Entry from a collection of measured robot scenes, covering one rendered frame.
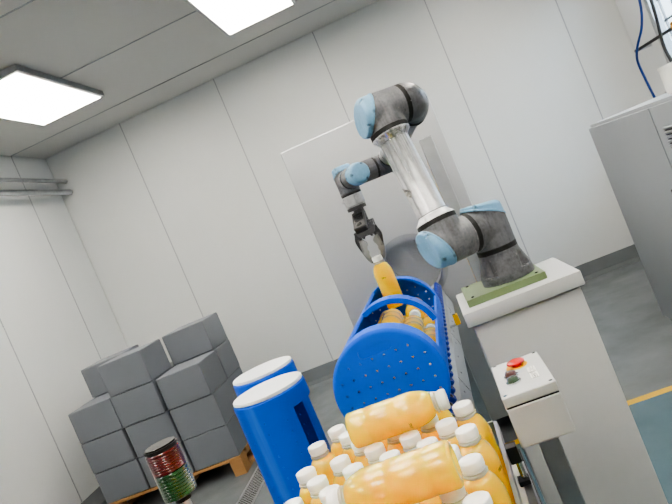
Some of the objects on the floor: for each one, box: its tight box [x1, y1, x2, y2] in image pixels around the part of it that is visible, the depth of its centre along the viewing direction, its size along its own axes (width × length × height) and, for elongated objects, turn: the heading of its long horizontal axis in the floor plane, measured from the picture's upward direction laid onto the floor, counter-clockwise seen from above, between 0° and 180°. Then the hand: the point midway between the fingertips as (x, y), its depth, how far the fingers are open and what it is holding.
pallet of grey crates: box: [68, 312, 255, 504], centre depth 531 cm, size 120×80×119 cm
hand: (376, 257), depth 226 cm, fingers closed on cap, 4 cm apart
